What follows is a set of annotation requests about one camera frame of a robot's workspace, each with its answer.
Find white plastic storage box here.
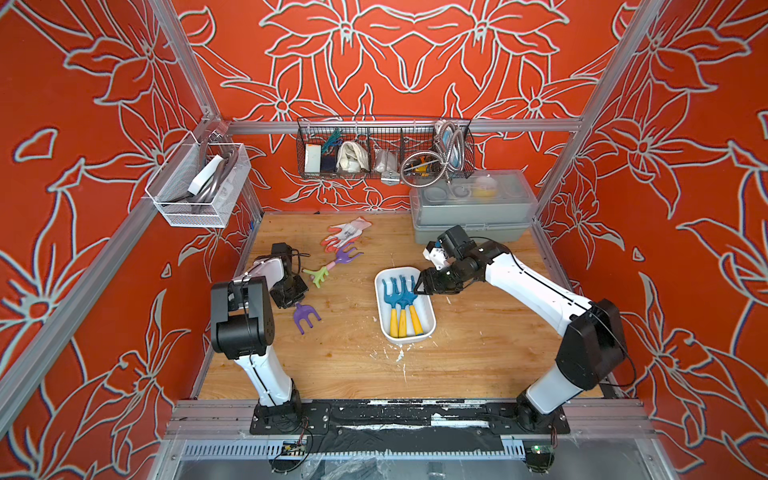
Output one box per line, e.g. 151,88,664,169
374,266,437,346

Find blue claw rake yellow handle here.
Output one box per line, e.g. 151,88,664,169
383,277,400,338

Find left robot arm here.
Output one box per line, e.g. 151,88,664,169
210,242,308,415

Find white cloth in basket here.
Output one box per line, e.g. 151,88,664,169
336,141,370,173

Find white pink garden glove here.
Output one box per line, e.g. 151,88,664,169
321,217,372,252

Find black wire wall basket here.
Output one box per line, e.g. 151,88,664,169
296,115,476,188

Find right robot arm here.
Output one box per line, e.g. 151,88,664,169
416,225,630,432

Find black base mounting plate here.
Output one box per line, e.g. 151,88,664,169
249,399,570,435

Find purple rake pink handle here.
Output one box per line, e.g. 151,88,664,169
293,303,322,335

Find white box in basket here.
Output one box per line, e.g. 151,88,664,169
304,144,322,174

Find white wire wall basket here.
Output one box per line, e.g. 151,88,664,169
145,133,250,229

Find coiled metal hose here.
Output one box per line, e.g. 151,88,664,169
400,119,467,188

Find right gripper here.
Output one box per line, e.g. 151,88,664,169
410,260,466,296

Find grey plastic toolbox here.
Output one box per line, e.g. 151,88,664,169
410,170,537,245

